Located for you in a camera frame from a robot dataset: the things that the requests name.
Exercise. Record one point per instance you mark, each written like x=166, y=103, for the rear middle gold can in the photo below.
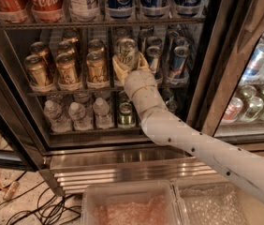
x=67, y=47

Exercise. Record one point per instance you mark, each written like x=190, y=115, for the left pepsi bottle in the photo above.
x=120, y=9

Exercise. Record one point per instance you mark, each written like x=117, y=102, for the clear plastic bin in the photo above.
x=216, y=203
x=130, y=203

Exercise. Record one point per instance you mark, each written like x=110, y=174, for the right coca-cola bottle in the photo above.
x=47, y=11

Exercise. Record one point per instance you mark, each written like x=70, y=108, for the front middle gold can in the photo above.
x=68, y=76

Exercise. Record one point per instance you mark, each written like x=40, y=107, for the middle water bottle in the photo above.
x=81, y=119

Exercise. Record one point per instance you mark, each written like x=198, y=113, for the rear left gold can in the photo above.
x=43, y=50

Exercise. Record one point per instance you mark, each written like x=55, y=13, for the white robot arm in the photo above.
x=242, y=168

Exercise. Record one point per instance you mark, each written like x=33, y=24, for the right red bull can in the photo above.
x=178, y=63

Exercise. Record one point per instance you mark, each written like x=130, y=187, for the open fridge door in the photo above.
x=16, y=130

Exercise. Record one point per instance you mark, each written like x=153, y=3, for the left red bull can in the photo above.
x=153, y=57

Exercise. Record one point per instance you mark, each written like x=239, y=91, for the right water bottle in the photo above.
x=103, y=117

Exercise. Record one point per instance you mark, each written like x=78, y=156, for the right clear plastic bin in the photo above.
x=216, y=203

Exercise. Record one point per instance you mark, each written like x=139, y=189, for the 7up can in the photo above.
x=127, y=53

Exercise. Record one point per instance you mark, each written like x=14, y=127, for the white label bottle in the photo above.
x=83, y=10

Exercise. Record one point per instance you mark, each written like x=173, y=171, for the red bull can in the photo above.
x=178, y=63
x=153, y=57

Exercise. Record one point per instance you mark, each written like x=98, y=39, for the stainless steel fridge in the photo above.
x=224, y=34

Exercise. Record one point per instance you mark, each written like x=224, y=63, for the rear right gold can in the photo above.
x=96, y=45

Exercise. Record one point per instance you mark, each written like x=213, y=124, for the left clear plastic bin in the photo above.
x=130, y=203

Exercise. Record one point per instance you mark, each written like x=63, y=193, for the front right gold can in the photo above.
x=97, y=70

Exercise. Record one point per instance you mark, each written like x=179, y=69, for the front left gold can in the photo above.
x=41, y=79

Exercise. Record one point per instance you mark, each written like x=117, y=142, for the gold can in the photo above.
x=67, y=47
x=97, y=70
x=96, y=45
x=68, y=76
x=41, y=79
x=43, y=50

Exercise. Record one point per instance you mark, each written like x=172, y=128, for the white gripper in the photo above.
x=139, y=80

